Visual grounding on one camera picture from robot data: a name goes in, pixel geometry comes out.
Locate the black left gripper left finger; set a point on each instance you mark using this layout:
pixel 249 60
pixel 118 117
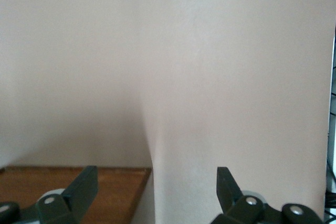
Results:
pixel 78 195

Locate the dark brown wooden cabinet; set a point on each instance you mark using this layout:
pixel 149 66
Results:
pixel 118 195

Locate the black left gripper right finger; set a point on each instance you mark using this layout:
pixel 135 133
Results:
pixel 228 195

